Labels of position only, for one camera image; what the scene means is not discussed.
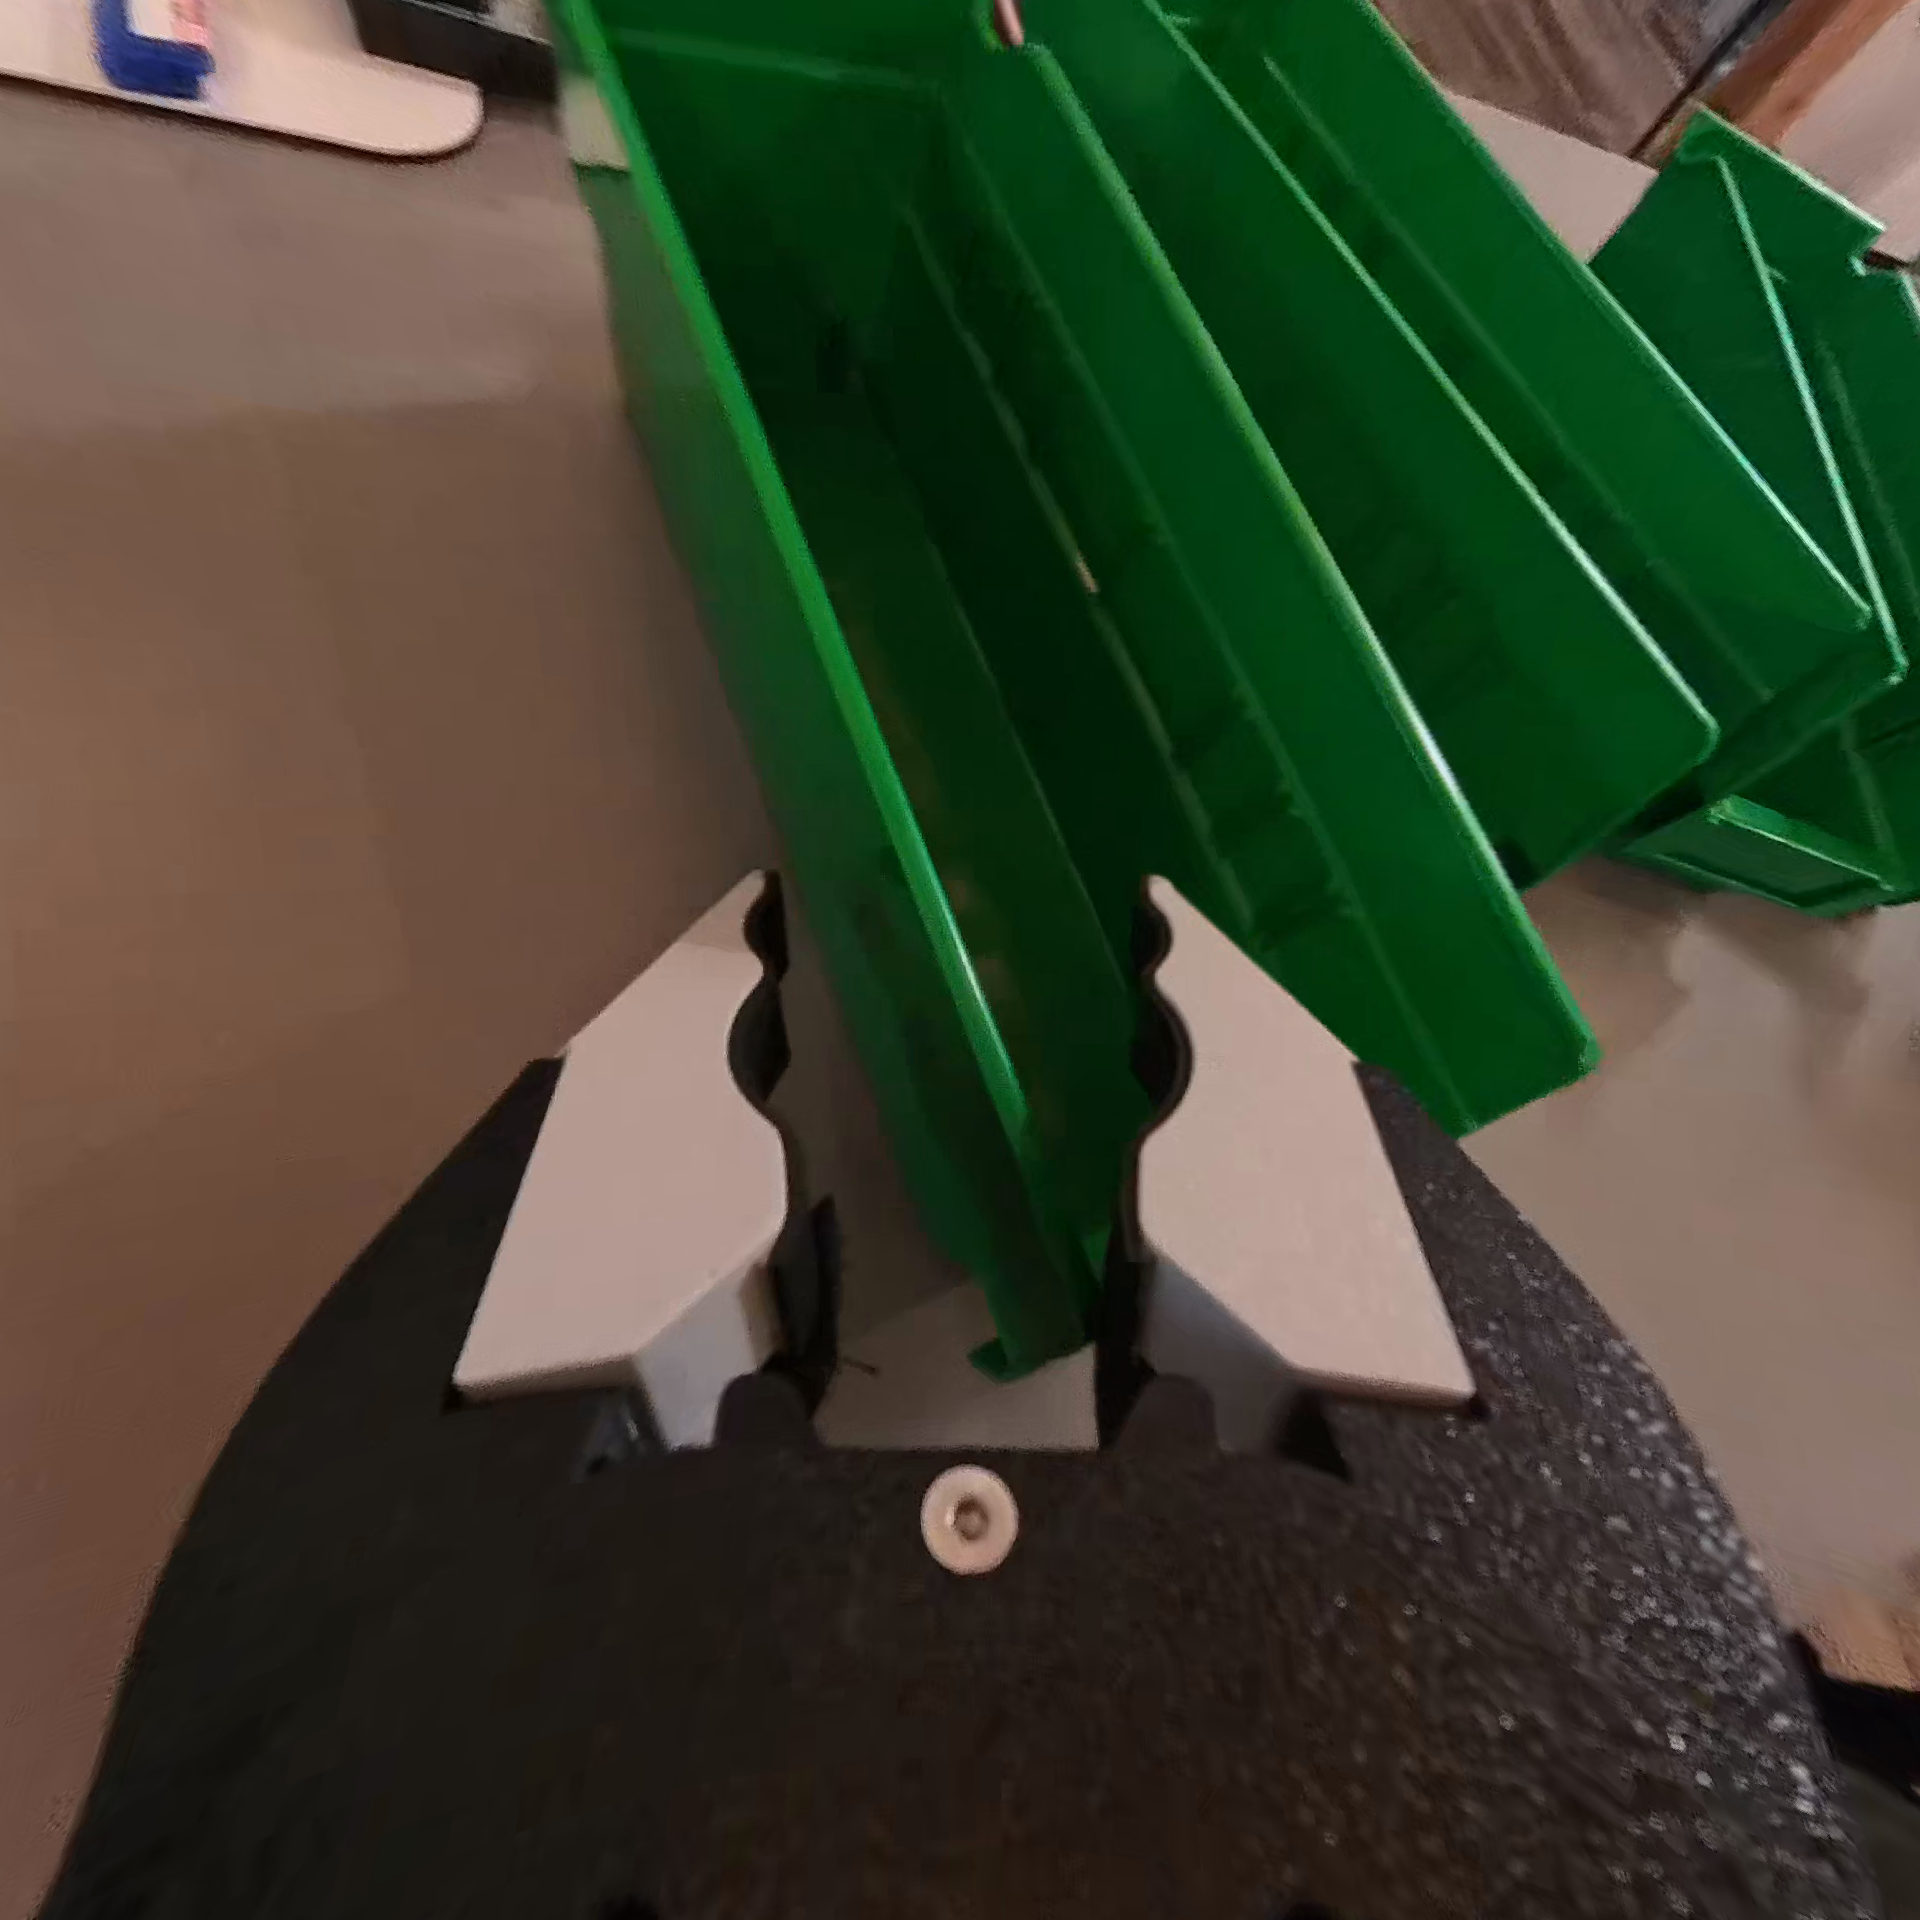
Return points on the small blue box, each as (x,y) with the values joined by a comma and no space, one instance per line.
(142,45)

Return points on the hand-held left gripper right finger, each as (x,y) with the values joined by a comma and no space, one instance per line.
(1290,1202)

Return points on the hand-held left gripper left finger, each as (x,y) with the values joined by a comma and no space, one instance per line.
(629,1202)

